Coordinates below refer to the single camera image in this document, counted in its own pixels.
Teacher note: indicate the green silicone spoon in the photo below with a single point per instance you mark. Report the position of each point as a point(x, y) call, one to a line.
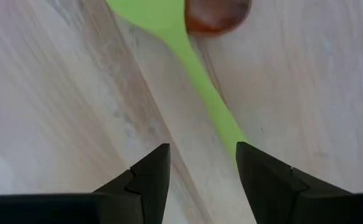
point(200, 81)

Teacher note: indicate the brown wooden spoon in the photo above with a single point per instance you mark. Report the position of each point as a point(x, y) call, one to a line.
point(215, 15)

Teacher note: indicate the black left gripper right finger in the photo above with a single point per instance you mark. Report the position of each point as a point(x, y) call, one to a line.
point(262, 180)

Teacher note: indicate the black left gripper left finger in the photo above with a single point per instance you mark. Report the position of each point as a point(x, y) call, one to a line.
point(153, 174)

